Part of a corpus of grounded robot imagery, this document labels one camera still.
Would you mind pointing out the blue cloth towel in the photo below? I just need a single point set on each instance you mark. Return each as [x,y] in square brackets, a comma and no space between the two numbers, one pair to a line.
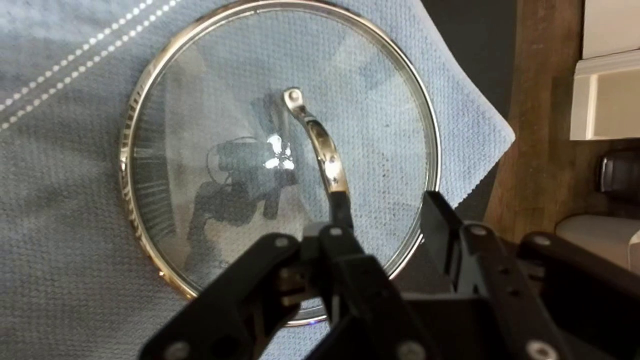
[53,233]

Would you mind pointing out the white counter cabinet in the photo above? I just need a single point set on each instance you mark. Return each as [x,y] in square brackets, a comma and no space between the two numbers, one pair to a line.
[610,101]

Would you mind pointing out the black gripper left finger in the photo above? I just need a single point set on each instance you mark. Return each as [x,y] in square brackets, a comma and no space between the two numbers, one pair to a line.
[301,300]

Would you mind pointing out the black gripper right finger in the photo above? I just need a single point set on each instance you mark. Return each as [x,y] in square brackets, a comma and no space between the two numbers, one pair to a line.
[527,300]

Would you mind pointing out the grey round lid black knob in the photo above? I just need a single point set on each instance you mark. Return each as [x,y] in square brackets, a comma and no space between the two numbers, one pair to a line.
[593,236]

